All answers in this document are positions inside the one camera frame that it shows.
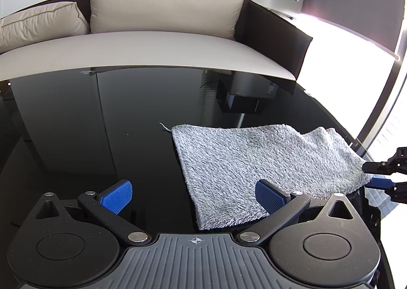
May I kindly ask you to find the small beige side cushion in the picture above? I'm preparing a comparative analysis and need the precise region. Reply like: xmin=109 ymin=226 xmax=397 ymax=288
xmin=0 ymin=2 xmax=91 ymax=54

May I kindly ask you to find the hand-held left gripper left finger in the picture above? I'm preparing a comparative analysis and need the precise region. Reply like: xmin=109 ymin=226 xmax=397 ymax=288
xmin=32 ymin=180 xmax=152 ymax=247

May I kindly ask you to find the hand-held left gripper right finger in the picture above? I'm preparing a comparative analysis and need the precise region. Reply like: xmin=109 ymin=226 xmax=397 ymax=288
xmin=237 ymin=179 xmax=364 ymax=245

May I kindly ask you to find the large beige back cushion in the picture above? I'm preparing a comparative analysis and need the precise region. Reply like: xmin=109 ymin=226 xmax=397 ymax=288
xmin=86 ymin=0 xmax=250 ymax=42

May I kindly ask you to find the grey terry towel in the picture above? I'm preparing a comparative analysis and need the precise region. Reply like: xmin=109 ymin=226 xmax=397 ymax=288
xmin=159 ymin=122 xmax=373 ymax=231

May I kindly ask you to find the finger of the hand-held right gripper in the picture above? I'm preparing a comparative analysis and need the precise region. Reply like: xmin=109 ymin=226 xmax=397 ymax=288
xmin=366 ymin=176 xmax=407 ymax=204
xmin=362 ymin=146 xmax=407 ymax=177

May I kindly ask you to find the dark sofa with beige seat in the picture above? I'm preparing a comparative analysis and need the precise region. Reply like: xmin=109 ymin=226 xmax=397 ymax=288
xmin=0 ymin=0 xmax=314 ymax=86

